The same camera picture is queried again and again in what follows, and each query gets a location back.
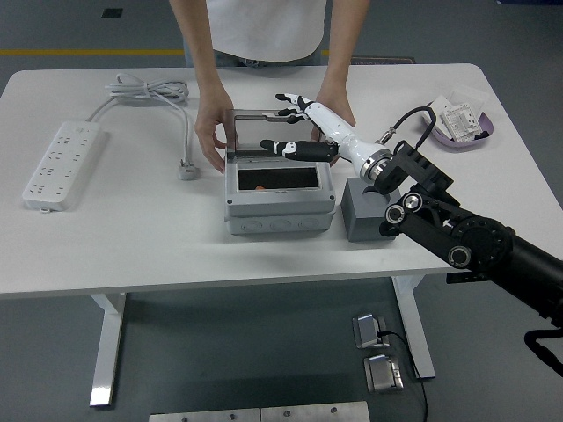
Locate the person's left hand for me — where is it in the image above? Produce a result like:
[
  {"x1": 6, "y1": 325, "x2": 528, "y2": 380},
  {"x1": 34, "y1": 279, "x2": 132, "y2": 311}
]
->
[{"x1": 316, "y1": 86, "x2": 357, "y2": 129}]

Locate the person's right hand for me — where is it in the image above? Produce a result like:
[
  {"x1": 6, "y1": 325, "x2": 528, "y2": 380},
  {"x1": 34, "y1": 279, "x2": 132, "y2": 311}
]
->
[{"x1": 193, "y1": 90, "x2": 235, "y2": 174}]

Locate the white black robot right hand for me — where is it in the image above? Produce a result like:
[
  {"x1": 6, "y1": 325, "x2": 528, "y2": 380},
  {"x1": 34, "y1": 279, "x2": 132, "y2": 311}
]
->
[{"x1": 259, "y1": 91, "x2": 391, "y2": 176}]

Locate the transparent hinged box lid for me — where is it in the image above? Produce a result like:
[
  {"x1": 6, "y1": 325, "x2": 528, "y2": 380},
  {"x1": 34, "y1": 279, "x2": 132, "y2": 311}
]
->
[{"x1": 222, "y1": 108, "x2": 330, "y2": 162}]

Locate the grey plastic junction box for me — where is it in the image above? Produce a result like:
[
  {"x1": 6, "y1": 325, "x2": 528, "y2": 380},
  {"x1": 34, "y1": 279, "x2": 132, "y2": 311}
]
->
[{"x1": 223, "y1": 156, "x2": 338, "y2": 236}]

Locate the silver floor socket box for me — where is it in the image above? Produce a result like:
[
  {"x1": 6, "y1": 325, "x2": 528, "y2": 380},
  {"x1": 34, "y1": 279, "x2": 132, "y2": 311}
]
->
[
  {"x1": 362, "y1": 354, "x2": 405, "y2": 395},
  {"x1": 353, "y1": 311, "x2": 389, "y2": 351}
]

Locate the dark floor sign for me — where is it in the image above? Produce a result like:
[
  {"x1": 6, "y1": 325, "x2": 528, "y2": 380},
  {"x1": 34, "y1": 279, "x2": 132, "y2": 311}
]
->
[{"x1": 350, "y1": 55, "x2": 416, "y2": 67}]

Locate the grey cube holder block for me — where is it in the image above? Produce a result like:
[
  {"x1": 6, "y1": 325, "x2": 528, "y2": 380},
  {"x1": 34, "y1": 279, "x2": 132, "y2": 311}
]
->
[{"x1": 340, "y1": 177, "x2": 404, "y2": 243}]

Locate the person's torso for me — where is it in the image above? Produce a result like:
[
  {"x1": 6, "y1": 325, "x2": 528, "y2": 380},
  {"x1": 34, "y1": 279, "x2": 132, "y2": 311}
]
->
[{"x1": 182, "y1": 0, "x2": 331, "y2": 69}]

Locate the purple plastic tray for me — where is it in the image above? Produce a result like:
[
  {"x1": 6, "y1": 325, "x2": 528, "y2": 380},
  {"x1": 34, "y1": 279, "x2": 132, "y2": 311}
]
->
[{"x1": 422, "y1": 99, "x2": 498, "y2": 153}]

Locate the white socket panel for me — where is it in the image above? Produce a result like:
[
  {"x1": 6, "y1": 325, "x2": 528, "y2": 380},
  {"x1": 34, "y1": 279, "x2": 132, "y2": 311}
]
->
[{"x1": 441, "y1": 103, "x2": 485, "y2": 144}]

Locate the white power strip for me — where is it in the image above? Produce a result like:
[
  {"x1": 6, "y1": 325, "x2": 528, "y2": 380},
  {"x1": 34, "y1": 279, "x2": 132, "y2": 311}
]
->
[{"x1": 22, "y1": 121, "x2": 110, "y2": 215}]

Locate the white table leg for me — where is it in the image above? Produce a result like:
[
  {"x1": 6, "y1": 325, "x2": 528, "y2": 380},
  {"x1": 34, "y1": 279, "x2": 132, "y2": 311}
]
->
[
  {"x1": 392, "y1": 274, "x2": 436, "y2": 380},
  {"x1": 89, "y1": 292, "x2": 128, "y2": 408}
]

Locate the grey metal plate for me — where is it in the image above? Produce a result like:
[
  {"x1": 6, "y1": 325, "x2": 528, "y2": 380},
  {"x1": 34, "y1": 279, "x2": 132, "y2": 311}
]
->
[
  {"x1": 148, "y1": 406, "x2": 262, "y2": 422},
  {"x1": 260, "y1": 400, "x2": 370, "y2": 422}
]

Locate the white power cord with plug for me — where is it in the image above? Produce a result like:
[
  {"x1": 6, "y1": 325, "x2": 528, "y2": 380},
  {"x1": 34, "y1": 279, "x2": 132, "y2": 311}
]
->
[{"x1": 85, "y1": 73, "x2": 198, "y2": 181}]

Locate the black floor cable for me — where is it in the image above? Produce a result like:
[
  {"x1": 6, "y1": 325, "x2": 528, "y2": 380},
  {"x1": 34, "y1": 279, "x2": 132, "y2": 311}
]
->
[{"x1": 377, "y1": 329, "x2": 430, "y2": 422}]

